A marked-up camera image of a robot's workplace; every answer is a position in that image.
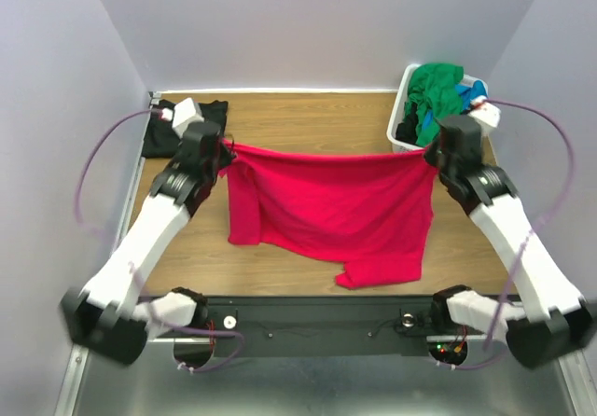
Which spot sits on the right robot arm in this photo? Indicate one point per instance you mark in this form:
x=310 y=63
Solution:
x=554 y=319

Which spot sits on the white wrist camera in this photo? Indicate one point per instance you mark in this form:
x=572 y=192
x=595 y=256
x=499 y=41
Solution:
x=183 y=114
x=485 y=114

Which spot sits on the pink t shirt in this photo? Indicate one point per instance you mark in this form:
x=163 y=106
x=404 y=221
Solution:
x=370 y=213

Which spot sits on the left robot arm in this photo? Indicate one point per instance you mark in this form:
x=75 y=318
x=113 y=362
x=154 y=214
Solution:
x=173 y=199

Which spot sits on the blue t shirt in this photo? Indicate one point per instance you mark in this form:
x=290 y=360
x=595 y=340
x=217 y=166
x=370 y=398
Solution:
x=466 y=92

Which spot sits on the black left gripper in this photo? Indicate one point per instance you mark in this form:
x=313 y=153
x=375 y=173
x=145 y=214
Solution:
x=228 y=157

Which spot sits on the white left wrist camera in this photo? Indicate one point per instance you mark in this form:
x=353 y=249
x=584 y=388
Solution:
x=183 y=114

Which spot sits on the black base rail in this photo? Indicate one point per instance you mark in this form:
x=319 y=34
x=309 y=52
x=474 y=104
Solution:
x=299 y=326

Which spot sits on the white plastic laundry basket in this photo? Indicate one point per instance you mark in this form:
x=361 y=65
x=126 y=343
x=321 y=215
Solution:
x=399 y=107

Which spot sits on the folded black t shirt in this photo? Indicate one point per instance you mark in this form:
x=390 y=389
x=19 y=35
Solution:
x=161 y=141

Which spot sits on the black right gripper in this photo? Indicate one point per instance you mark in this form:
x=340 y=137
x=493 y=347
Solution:
x=438 y=153

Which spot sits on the green t shirt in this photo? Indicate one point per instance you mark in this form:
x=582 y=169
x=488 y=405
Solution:
x=431 y=96

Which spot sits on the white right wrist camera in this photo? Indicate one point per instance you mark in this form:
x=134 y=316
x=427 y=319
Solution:
x=485 y=114

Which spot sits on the black t shirt in basket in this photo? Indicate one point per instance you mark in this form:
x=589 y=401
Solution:
x=406 y=130

